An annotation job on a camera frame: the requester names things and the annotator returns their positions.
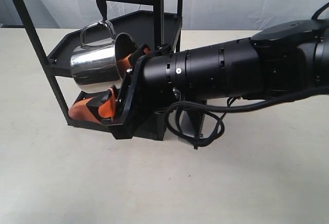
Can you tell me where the white backdrop curtain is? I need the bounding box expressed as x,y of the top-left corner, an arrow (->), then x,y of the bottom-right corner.
1,0 -> 328,30

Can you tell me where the stainless steel pitcher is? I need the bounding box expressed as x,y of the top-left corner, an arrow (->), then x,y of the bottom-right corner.
70,20 -> 138,94

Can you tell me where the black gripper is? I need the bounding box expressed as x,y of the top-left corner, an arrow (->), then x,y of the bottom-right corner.
68,44 -> 172,140

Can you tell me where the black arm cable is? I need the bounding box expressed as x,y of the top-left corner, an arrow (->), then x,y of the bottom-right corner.
164,2 -> 329,149

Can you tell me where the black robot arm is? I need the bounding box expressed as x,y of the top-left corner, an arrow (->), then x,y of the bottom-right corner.
68,18 -> 328,147

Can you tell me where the black metal shelf rack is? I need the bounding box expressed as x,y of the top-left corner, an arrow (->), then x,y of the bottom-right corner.
5,0 -> 206,150

